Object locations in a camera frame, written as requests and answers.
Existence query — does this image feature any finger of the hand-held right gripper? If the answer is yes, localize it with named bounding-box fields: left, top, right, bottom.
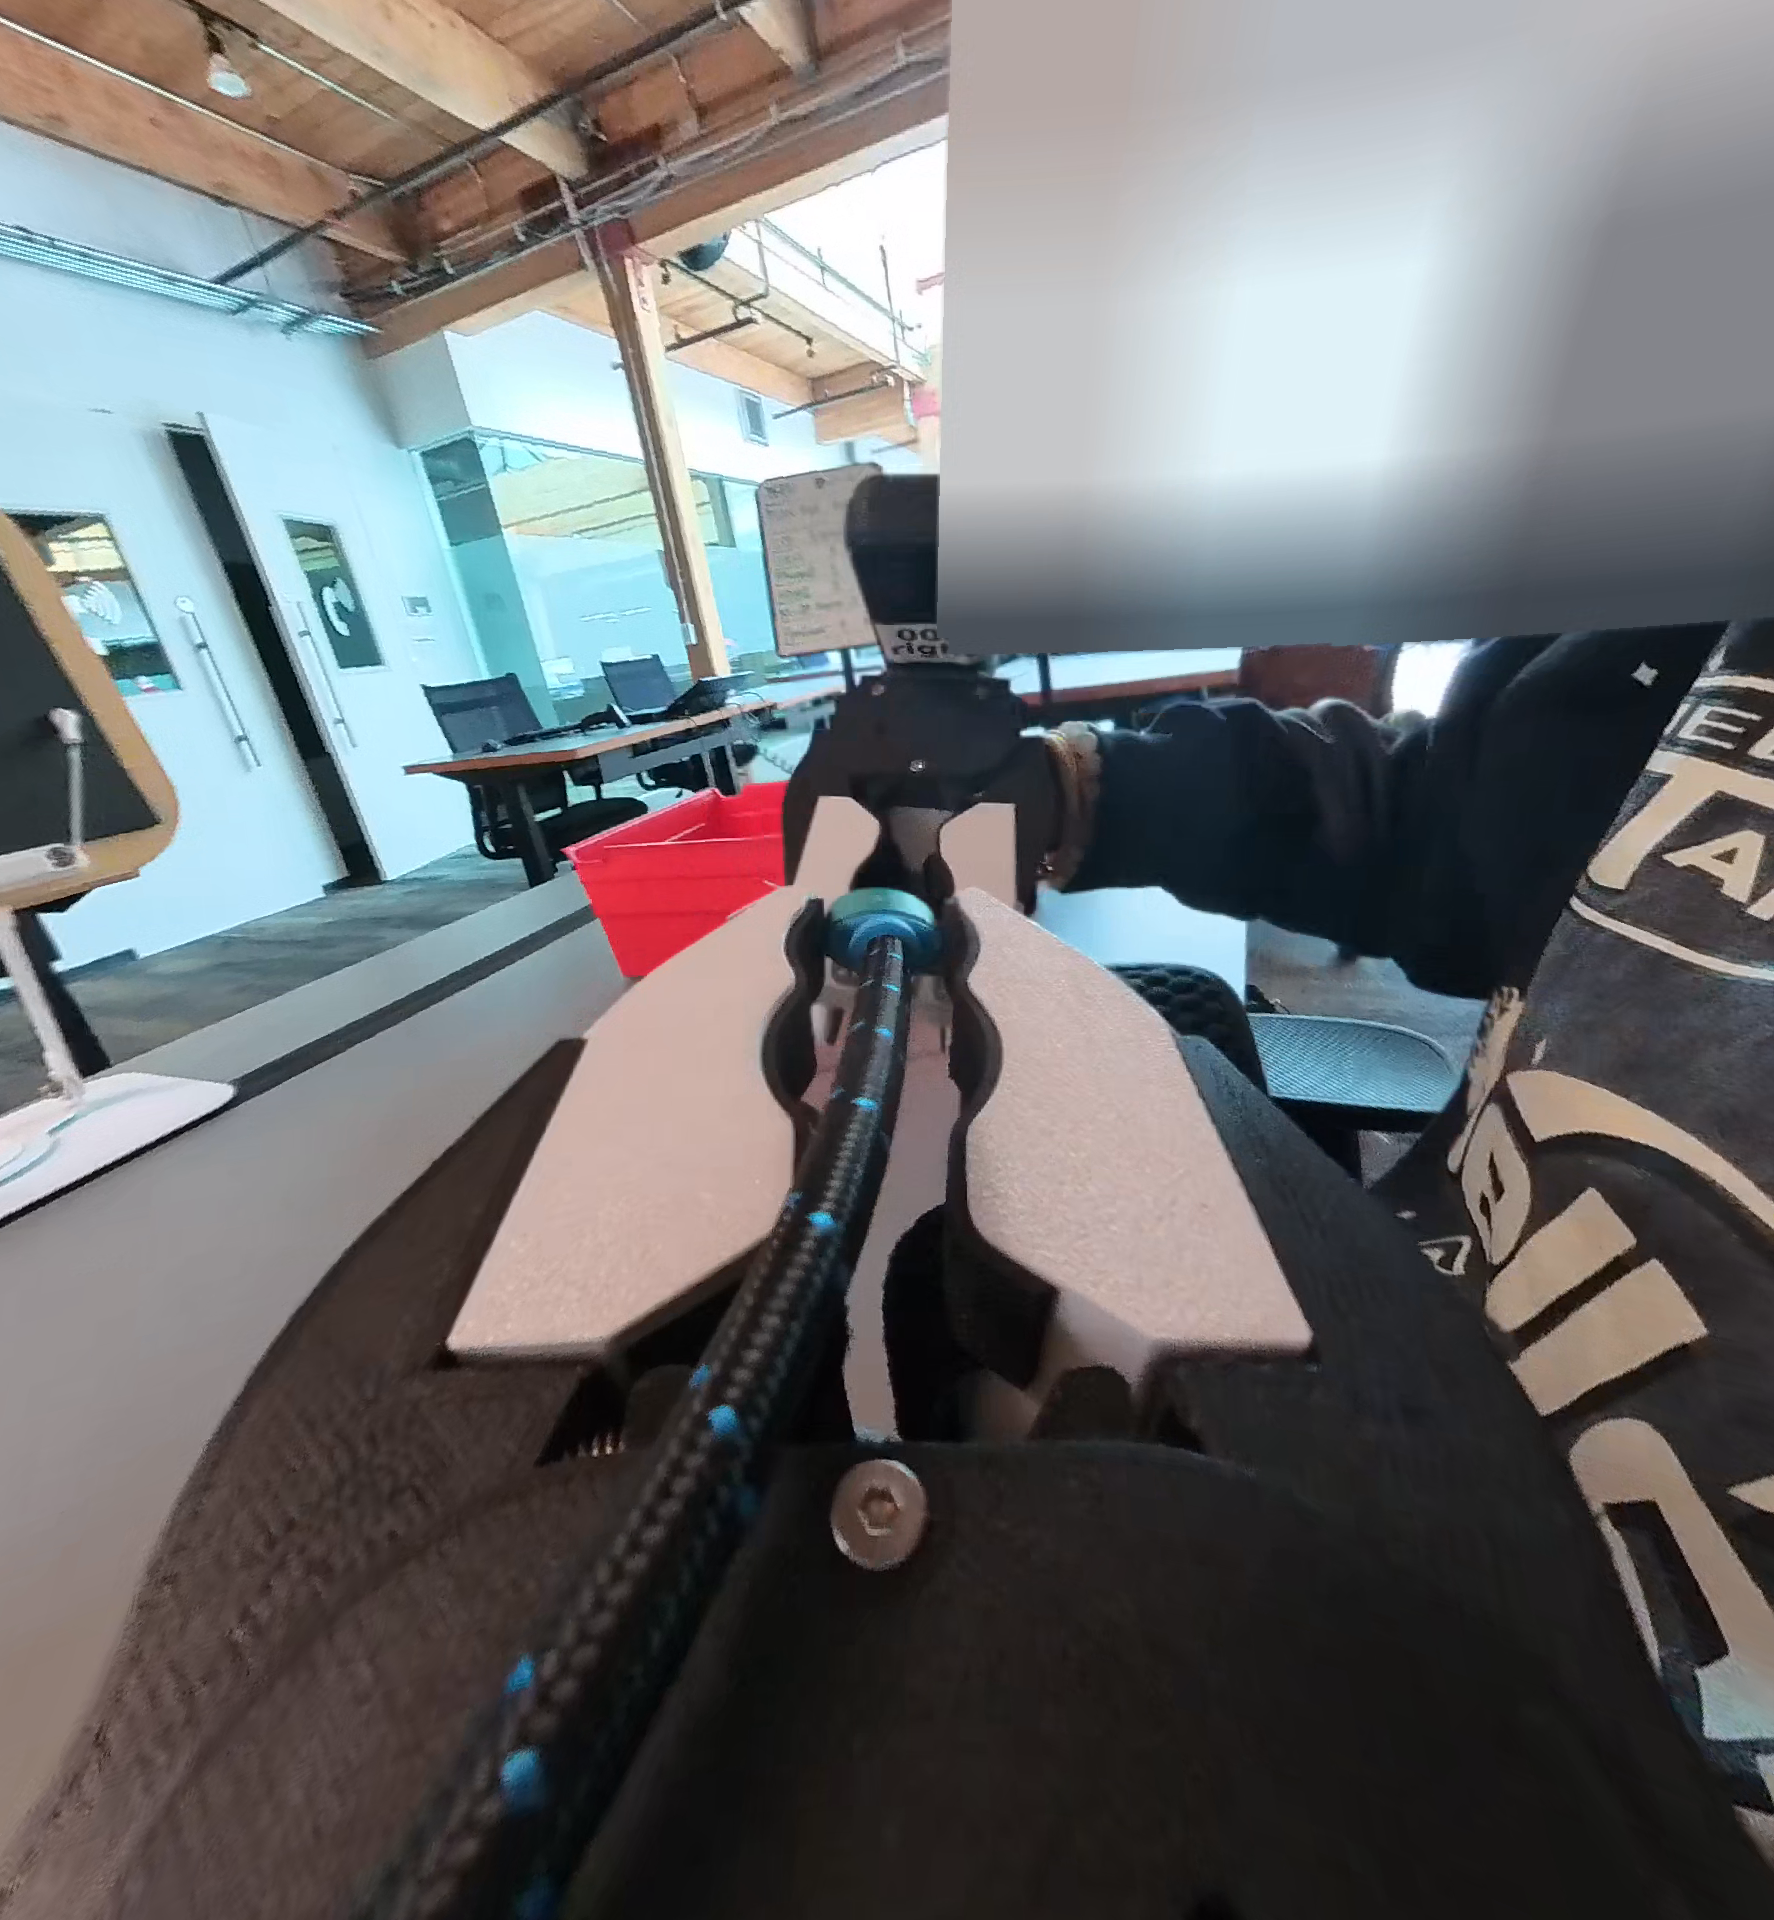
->
left=784, top=792, right=886, bottom=905
left=946, top=800, right=1021, bottom=905

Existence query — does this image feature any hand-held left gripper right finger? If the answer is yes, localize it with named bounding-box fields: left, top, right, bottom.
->
left=944, top=888, right=1317, bottom=1370

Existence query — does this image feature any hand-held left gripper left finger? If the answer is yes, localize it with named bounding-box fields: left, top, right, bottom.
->
left=443, top=890, right=832, bottom=1367

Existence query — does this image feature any black blue braided hdmi cable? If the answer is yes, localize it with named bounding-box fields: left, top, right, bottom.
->
left=361, top=885, right=940, bottom=1920

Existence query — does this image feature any person's right forearm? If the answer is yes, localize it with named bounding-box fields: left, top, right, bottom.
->
left=1086, top=623, right=1729, bottom=1002

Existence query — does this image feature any person's right hand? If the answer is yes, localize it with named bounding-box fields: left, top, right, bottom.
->
left=1036, top=721, right=1109, bottom=901

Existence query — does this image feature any red plastic bin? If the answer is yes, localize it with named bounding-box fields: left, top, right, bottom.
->
left=562, top=778, right=802, bottom=980

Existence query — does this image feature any whiteboard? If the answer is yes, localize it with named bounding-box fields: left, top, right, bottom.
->
left=755, top=461, right=890, bottom=658

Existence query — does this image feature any black office chair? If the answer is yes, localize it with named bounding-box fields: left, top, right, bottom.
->
left=599, top=655, right=763, bottom=794
left=422, top=673, right=653, bottom=863

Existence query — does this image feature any black mesh chair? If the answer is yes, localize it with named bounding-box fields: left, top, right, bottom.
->
left=1109, top=958, right=1490, bottom=1172

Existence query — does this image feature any wooden office desk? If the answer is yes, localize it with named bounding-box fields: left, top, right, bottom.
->
left=405, top=694, right=780, bottom=890

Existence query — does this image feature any person's black printed hoodie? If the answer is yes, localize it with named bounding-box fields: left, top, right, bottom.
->
left=1363, top=611, right=1774, bottom=1920

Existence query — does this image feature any white board stand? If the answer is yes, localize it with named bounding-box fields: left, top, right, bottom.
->
left=0, top=706, right=237, bottom=1266

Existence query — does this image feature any wooden support post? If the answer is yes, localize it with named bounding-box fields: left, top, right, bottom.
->
left=591, top=224, right=734, bottom=685

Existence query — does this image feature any black board with wooden frame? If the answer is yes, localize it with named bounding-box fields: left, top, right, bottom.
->
left=0, top=448, right=182, bottom=921

